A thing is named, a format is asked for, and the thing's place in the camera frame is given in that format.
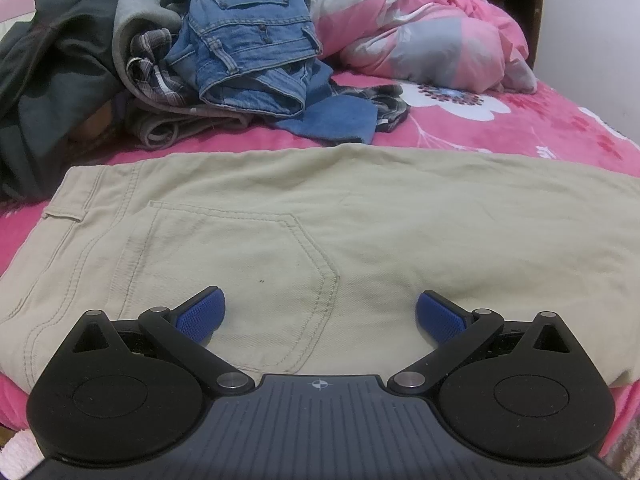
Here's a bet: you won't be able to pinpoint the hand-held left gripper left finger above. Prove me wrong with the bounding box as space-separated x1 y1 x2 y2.
55 285 252 395

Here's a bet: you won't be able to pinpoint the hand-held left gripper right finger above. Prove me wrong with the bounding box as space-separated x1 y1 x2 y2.
390 289 576 395

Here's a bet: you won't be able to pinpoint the beige pants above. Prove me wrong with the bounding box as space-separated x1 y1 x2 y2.
0 146 640 396

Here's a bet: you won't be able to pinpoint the tan brown cloth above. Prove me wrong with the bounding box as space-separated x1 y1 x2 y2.
70 107 126 143

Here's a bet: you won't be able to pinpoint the pink floral bed sheet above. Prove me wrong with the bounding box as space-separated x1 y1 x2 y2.
0 65 640 461

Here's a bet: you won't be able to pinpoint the plain blue cloth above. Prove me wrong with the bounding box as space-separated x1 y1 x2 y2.
272 94 379 147

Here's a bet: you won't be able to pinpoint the plaid shirt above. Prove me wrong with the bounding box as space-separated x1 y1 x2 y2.
125 27 412 134

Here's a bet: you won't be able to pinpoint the pink floral quilt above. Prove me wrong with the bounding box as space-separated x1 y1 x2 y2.
235 0 538 93

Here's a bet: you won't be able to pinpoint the light blue jeans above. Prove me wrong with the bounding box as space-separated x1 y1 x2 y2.
165 0 333 117

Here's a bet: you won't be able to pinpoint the dark grey garment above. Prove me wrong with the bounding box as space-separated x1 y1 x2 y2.
0 0 132 202

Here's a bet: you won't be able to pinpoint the grey hoodie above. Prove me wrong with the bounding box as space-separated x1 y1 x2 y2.
92 0 251 148

